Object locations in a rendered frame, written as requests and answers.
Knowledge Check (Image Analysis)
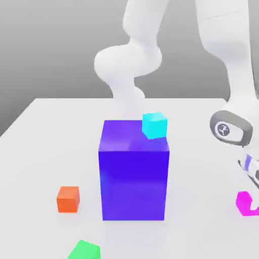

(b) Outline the small orange cube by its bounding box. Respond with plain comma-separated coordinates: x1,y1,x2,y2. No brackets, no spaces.
56,186,80,213

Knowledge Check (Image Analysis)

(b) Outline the small cyan cube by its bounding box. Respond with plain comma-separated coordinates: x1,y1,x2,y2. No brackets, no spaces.
142,111,168,140

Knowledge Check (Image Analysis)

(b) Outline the large purple box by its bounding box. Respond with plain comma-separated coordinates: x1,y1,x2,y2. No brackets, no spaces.
98,119,170,222

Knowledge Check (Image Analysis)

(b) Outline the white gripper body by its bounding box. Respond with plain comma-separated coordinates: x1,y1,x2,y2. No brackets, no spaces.
238,159,259,210

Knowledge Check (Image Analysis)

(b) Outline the small magenta cube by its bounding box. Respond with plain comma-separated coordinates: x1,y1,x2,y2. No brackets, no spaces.
235,191,259,217

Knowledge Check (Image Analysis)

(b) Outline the small green cube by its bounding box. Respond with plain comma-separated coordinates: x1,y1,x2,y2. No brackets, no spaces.
67,239,101,259

